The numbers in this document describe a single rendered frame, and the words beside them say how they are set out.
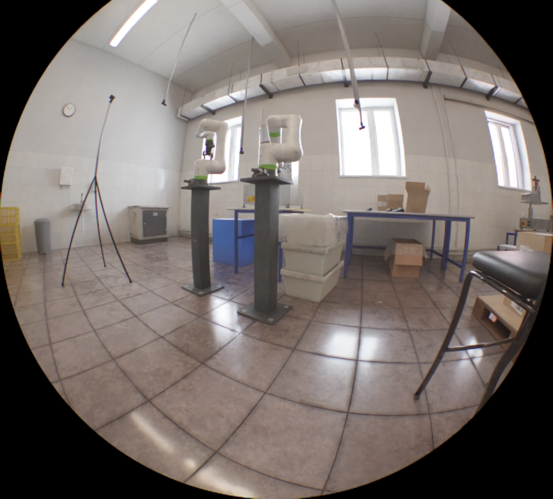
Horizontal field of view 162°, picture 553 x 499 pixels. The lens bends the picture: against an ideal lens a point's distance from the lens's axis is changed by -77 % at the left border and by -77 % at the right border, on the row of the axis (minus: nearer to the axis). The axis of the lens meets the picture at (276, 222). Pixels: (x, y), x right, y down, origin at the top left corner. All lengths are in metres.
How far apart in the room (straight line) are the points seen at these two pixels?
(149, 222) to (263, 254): 3.50
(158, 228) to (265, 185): 3.63
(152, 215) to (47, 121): 3.28
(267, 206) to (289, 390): 1.00
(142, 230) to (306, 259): 3.59
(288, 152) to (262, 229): 0.51
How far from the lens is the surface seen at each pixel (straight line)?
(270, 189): 1.21
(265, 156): 1.27
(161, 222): 4.62
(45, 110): 5.04
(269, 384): 0.92
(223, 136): 1.88
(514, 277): 0.51
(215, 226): 2.72
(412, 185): 2.49
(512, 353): 0.50
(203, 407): 0.86
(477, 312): 1.78
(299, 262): 1.57
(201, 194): 1.70
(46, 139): 4.82
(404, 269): 2.49
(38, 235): 4.25
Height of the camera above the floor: 0.71
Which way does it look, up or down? 3 degrees down
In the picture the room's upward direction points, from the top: 1 degrees clockwise
